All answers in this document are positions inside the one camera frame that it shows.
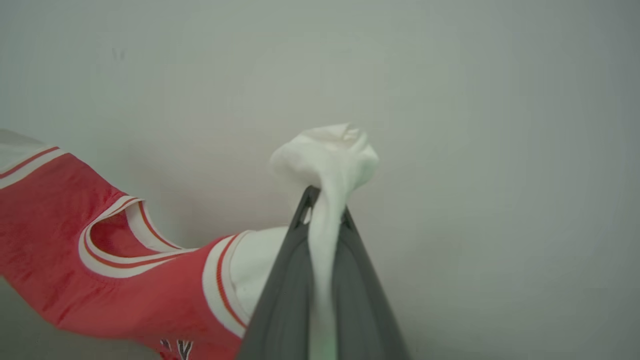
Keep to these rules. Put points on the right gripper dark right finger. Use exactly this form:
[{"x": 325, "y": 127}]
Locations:
[{"x": 365, "y": 320}]

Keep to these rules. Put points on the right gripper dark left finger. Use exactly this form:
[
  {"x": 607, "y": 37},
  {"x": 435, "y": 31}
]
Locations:
[{"x": 285, "y": 310}]

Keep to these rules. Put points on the red and white jersey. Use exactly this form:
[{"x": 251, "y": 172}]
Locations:
[{"x": 50, "y": 210}]

